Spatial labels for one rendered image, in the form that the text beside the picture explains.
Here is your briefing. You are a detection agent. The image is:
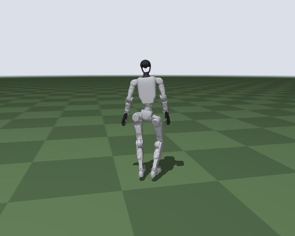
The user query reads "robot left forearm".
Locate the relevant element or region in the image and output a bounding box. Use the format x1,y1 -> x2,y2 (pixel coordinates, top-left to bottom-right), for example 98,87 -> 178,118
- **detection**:
124,101 -> 131,116

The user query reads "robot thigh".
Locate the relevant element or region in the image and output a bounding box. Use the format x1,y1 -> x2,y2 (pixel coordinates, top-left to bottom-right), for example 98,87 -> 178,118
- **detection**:
132,112 -> 144,148
151,115 -> 163,148

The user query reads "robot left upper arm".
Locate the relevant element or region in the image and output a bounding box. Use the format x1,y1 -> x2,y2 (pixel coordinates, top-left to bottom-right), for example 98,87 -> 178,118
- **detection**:
126,79 -> 137,102

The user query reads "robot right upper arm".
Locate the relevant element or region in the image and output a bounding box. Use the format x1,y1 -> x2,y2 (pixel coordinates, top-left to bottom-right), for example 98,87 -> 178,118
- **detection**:
155,77 -> 166,100

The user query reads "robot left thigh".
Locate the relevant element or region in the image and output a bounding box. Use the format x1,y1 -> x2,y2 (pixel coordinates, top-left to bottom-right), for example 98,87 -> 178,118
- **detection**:
132,112 -> 144,148

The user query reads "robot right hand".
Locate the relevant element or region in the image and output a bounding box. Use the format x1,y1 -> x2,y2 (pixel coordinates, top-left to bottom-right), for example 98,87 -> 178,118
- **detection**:
165,111 -> 170,125

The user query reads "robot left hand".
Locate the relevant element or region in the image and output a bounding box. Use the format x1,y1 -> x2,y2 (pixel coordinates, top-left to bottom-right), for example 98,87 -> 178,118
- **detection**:
121,113 -> 128,126

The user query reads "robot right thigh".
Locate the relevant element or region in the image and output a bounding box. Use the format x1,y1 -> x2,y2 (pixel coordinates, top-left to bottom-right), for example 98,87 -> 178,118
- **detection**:
151,115 -> 163,148

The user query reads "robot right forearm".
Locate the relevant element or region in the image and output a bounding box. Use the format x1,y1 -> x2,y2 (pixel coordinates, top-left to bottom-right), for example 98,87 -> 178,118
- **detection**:
161,98 -> 168,114

